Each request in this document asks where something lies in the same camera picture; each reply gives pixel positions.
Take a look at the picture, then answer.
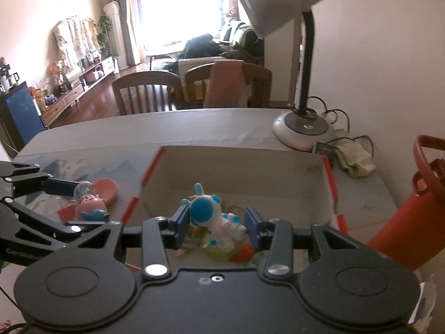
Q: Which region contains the red orange figure keychain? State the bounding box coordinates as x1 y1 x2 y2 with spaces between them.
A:
229 244 256 262

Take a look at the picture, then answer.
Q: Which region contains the red binder clip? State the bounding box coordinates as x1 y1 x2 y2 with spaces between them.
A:
57 205 79 222

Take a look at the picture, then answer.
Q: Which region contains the white blue astronaut keychain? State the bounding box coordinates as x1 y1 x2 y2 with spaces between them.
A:
181 183 247 252

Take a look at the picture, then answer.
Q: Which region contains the pink heart-shaped dish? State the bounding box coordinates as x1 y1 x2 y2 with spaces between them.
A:
93 178 118 207

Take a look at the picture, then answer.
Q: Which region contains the pink pig blue toy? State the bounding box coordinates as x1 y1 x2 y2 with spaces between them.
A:
75 194 110 222

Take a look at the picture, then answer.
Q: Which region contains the green cap glue bottle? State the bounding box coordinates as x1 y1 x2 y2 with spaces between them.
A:
204 240 231 262

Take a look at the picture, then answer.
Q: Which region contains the clear jar silver lid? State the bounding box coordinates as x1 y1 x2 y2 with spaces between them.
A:
73 181 95 200

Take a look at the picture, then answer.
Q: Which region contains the red cardboard box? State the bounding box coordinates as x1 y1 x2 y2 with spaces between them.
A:
120 145 348 272

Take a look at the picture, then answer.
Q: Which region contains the white folded cloth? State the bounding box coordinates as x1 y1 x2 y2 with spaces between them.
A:
336 140 376 179

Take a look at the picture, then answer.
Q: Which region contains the blue cabinet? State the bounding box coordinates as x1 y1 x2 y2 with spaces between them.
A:
1 82 47 151

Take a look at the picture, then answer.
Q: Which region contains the red water bottle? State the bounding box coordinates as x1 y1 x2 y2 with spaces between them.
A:
368 135 444 271

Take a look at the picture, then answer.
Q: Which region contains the dark wooden chair left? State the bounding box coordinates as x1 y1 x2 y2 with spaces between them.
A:
112 71 185 116

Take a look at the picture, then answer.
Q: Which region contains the pink cloth on chair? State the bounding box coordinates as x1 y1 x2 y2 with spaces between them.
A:
204 60 248 109

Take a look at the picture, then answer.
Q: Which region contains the wooden chair right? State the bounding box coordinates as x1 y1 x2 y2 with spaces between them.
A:
182 60 272 109

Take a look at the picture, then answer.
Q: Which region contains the low tv console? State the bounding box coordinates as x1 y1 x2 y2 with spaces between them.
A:
41 56 118 127

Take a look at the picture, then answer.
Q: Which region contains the sofa with clothes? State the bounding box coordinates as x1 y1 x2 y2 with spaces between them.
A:
163 19 264 74

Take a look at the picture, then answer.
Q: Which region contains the grey desk lamp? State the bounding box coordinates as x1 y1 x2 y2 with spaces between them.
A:
238 0 337 152

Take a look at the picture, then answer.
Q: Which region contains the black lamp cable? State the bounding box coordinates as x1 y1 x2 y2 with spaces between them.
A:
286 95 375 157

